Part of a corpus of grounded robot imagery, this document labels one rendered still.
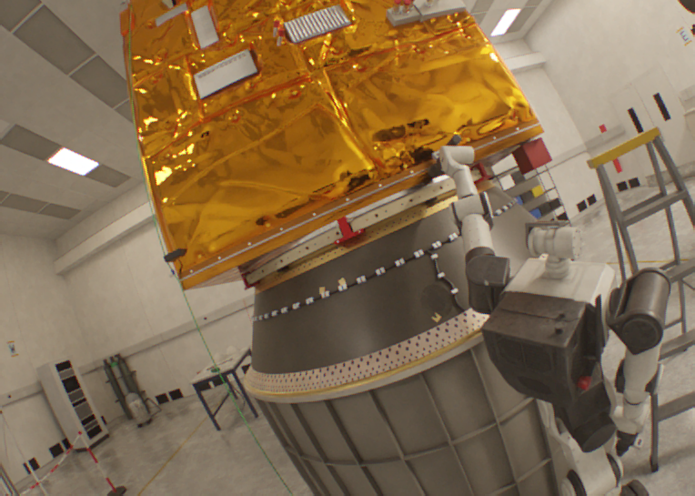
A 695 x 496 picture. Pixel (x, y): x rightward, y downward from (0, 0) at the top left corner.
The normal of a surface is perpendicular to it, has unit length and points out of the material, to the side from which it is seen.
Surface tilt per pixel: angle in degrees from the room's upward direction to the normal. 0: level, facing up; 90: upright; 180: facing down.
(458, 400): 90
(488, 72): 89
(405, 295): 62
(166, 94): 91
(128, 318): 90
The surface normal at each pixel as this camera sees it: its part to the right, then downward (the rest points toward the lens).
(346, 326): -0.45, -0.37
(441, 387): -0.07, -0.04
